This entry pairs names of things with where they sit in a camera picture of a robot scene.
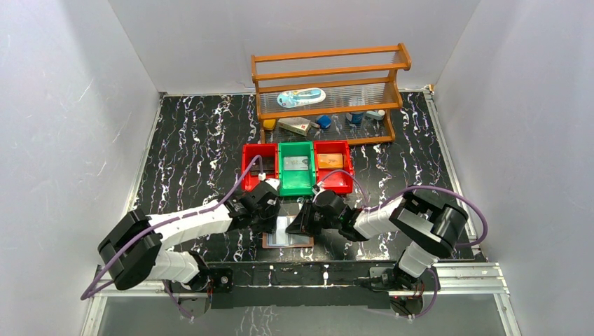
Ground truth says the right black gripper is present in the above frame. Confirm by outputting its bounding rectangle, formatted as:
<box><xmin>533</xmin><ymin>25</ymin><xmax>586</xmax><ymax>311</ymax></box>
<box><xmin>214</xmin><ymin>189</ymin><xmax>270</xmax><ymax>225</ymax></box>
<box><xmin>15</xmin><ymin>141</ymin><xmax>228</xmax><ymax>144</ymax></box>
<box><xmin>285</xmin><ymin>199</ymin><xmax>340</xmax><ymax>237</ymax></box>

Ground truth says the pink leather card holder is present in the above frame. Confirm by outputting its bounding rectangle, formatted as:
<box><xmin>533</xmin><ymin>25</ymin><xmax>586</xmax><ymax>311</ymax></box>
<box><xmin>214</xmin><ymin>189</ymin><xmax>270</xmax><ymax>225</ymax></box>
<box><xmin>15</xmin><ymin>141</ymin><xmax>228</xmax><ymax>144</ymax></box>
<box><xmin>262</xmin><ymin>216</ymin><xmax>314</xmax><ymax>249</ymax></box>

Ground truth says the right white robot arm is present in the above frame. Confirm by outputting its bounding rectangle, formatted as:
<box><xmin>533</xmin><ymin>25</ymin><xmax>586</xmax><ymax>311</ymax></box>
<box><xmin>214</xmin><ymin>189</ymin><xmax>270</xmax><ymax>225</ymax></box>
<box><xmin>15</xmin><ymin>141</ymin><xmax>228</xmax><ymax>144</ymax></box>
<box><xmin>285</xmin><ymin>185</ymin><xmax>469</xmax><ymax>290</ymax></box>

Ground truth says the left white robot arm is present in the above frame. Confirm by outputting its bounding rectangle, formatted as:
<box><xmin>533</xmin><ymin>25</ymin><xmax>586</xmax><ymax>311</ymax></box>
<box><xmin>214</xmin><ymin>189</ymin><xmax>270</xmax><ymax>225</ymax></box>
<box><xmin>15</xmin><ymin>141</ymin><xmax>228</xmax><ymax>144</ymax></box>
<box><xmin>98</xmin><ymin>178</ymin><xmax>281</xmax><ymax>291</ymax></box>

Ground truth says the dark credit card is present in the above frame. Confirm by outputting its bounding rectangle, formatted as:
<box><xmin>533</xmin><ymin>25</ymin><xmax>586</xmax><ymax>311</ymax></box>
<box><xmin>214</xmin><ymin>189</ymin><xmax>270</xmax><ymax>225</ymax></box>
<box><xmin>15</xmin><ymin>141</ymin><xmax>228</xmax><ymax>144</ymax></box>
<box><xmin>249</xmin><ymin>157</ymin><xmax>276</xmax><ymax>178</ymax></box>

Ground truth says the grey credit card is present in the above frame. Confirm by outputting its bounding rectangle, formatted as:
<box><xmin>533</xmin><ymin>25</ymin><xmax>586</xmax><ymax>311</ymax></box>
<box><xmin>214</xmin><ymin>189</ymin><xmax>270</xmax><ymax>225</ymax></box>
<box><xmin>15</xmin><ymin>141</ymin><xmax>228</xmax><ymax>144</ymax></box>
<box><xmin>283</xmin><ymin>155</ymin><xmax>310</xmax><ymax>171</ymax></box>

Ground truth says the red bin with dark card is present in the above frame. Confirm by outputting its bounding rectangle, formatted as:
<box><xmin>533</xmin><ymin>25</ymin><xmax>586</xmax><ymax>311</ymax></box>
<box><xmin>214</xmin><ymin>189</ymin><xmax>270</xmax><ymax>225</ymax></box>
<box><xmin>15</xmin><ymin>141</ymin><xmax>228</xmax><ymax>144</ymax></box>
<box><xmin>242</xmin><ymin>143</ymin><xmax>279</xmax><ymax>191</ymax></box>

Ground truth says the red bin with orange card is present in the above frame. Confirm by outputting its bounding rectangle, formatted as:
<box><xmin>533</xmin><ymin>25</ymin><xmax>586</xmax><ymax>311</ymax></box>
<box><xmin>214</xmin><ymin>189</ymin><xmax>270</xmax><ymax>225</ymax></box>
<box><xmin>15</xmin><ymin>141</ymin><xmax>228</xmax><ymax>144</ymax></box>
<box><xmin>313</xmin><ymin>141</ymin><xmax>354</xmax><ymax>195</ymax></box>

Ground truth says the orange credit card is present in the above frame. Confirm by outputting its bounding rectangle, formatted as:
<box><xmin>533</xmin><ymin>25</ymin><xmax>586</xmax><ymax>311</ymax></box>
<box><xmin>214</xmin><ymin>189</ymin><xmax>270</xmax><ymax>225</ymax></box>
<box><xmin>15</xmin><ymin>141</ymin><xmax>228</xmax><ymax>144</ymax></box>
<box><xmin>317</xmin><ymin>153</ymin><xmax>344</xmax><ymax>169</ymax></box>

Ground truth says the green plastic bin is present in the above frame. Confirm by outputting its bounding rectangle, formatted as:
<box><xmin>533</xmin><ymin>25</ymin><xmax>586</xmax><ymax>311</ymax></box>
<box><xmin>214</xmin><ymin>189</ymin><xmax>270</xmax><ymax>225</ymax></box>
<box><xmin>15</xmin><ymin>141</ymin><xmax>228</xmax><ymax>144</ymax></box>
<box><xmin>278</xmin><ymin>141</ymin><xmax>316</xmax><ymax>197</ymax></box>

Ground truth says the yellow small object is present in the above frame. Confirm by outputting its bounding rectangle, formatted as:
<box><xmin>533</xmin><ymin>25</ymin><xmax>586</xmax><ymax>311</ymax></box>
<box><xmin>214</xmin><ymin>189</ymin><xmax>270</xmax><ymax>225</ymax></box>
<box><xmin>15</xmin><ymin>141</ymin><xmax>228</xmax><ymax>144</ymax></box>
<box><xmin>262</xmin><ymin>119</ymin><xmax>277</xmax><ymax>131</ymax></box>

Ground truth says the blue small object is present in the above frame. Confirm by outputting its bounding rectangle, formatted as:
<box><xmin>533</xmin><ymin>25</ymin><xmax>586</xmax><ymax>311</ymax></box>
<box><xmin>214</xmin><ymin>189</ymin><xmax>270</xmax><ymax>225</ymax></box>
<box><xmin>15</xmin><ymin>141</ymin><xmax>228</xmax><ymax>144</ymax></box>
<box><xmin>315</xmin><ymin>115</ymin><xmax>332</xmax><ymax>130</ymax></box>

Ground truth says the blue white oval package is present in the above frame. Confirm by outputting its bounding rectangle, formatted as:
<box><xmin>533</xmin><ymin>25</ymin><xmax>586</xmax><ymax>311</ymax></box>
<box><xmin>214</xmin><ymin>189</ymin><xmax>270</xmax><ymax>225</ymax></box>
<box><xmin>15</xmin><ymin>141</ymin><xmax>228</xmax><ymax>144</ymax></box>
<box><xmin>277</xmin><ymin>87</ymin><xmax>326</xmax><ymax>109</ymax></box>

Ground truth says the blue cup on shelf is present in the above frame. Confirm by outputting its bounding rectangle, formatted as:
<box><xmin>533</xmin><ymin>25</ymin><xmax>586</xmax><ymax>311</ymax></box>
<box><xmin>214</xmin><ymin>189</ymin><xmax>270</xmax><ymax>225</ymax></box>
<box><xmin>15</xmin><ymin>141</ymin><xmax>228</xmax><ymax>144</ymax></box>
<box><xmin>345</xmin><ymin>111</ymin><xmax>366</xmax><ymax>126</ymax></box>

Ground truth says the teal white tube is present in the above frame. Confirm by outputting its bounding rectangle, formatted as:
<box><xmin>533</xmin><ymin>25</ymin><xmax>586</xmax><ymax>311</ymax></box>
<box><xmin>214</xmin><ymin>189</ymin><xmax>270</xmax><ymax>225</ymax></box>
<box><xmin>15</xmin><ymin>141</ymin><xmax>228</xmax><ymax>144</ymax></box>
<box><xmin>365</xmin><ymin>109</ymin><xmax>386</xmax><ymax>120</ymax></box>

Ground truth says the wooden shelf rack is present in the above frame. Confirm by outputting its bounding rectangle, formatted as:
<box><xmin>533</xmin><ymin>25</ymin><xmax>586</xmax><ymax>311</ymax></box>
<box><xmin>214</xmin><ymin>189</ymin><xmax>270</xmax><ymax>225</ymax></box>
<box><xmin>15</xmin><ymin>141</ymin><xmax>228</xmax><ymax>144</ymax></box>
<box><xmin>251</xmin><ymin>43</ymin><xmax>412</xmax><ymax>145</ymax></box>

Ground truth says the black base frame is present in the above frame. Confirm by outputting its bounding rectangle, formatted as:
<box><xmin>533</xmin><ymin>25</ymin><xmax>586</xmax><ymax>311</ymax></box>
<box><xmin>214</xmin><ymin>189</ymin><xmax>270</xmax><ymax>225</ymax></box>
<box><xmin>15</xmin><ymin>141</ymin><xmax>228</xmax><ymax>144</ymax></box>
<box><xmin>165</xmin><ymin>261</ymin><xmax>441</xmax><ymax>318</ymax></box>

